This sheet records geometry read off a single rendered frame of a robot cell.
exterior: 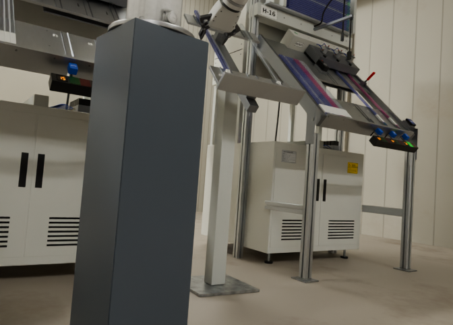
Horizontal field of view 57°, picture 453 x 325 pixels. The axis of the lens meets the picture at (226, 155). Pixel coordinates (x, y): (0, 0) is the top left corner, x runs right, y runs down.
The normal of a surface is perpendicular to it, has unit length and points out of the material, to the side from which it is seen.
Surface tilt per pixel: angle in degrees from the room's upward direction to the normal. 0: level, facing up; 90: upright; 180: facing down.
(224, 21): 148
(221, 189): 90
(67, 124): 90
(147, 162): 90
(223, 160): 90
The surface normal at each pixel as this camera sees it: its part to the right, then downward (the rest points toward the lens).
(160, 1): 0.36, -0.04
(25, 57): 0.36, 0.67
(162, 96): 0.65, 0.00
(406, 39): -0.76, -0.10
